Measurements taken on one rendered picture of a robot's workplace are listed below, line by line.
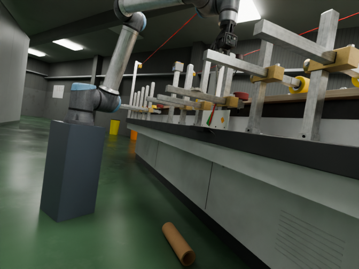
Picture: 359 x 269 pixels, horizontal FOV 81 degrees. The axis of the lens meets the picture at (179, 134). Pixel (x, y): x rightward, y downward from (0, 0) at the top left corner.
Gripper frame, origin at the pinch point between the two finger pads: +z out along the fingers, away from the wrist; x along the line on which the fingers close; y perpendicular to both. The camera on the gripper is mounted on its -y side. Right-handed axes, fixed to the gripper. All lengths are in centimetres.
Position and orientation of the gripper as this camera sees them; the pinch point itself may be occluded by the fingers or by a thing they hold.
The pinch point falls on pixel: (218, 66)
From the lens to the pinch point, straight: 112.8
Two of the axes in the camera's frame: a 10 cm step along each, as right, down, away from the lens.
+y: 3.9, 0.7, -9.2
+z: -1.4, 9.9, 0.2
